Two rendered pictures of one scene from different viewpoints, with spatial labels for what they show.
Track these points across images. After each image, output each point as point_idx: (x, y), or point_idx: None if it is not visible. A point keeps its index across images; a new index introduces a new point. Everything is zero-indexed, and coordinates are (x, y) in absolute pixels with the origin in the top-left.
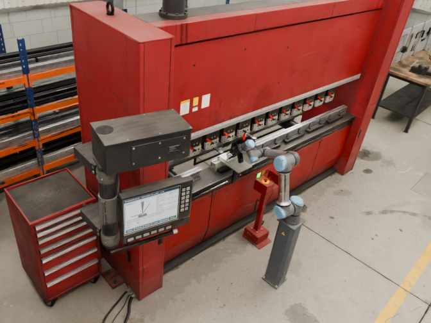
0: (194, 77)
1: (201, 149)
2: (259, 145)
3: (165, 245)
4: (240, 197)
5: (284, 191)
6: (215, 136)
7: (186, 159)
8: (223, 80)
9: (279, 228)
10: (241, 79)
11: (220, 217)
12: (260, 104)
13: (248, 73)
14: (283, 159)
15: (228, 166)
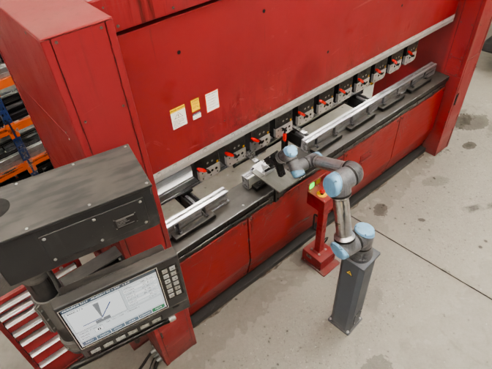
0: (183, 71)
1: None
2: (310, 141)
3: (192, 295)
4: (291, 214)
5: (343, 223)
6: (240, 146)
7: None
8: (236, 65)
9: (343, 266)
10: (266, 58)
11: (266, 244)
12: (304, 88)
13: (276, 47)
14: (336, 179)
15: None
